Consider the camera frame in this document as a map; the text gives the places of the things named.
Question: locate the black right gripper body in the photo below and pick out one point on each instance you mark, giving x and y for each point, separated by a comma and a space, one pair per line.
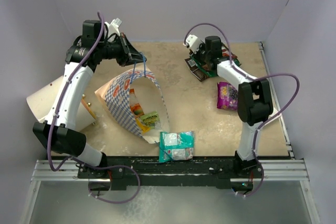
201, 54

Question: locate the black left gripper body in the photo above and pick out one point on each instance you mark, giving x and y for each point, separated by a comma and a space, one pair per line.
118, 50

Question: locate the brown snack bag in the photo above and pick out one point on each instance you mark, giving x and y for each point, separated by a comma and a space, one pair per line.
195, 71

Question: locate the green chips bag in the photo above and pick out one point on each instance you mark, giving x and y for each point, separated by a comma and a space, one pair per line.
213, 73

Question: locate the checkered paper snack bag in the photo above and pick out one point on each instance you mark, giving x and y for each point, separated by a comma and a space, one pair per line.
115, 97

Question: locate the purple snack bag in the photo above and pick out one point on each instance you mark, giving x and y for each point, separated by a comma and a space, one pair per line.
227, 96

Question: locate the orange snack packet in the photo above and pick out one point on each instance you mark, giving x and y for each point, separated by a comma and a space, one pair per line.
135, 107

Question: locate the small green snack packet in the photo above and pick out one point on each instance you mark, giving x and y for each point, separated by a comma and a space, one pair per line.
151, 120

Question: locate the yellow snack packet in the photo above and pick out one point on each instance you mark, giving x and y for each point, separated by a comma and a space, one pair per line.
143, 127

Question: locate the teal snack packet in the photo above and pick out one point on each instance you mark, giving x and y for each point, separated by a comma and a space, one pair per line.
176, 146

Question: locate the red snack packet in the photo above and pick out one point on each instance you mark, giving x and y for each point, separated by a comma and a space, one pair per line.
225, 53

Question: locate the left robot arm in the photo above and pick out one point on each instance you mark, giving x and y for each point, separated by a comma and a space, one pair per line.
99, 41

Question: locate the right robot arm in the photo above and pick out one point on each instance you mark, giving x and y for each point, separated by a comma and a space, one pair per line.
254, 104

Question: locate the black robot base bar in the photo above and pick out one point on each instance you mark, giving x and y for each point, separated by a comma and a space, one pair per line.
221, 172

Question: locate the white curved board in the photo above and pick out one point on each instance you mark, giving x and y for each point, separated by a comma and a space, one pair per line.
41, 102

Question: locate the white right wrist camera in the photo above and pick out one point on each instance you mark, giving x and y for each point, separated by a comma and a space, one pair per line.
193, 43

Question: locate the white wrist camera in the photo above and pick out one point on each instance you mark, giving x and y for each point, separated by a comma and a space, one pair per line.
193, 43
113, 26

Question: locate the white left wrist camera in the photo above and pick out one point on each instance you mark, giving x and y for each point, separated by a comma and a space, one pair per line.
113, 26

